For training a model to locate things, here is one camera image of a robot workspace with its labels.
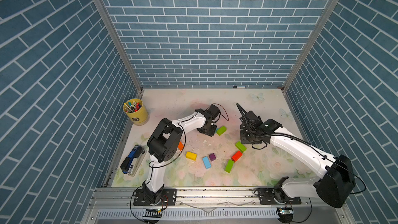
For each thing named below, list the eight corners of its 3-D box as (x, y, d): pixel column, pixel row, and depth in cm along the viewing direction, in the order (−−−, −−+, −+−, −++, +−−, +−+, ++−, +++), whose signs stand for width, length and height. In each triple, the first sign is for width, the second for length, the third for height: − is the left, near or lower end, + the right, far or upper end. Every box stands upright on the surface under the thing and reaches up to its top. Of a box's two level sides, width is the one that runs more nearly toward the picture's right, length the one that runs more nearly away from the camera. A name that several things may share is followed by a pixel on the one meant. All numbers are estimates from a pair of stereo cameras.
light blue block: (206, 169, 84) (206, 168, 82) (201, 159, 88) (201, 158, 86) (211, 166, 85) (211, 165, 83) (206, 156, 89) (206, 155, 87)
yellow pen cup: (128, 126, 101) (119, 113, 90) (134, 111, 109) (126, 98, 98) (148, 126, 101) (141, 113, 90) (152, 111, 109) (146, 98, 98)
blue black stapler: (121, 171, 83) (117, 168, 79) (139, 148, 92) (136, 144, 88) (132, 177, 81) (128, 174, 77) (149, 152, 90) (146, 149, 86)
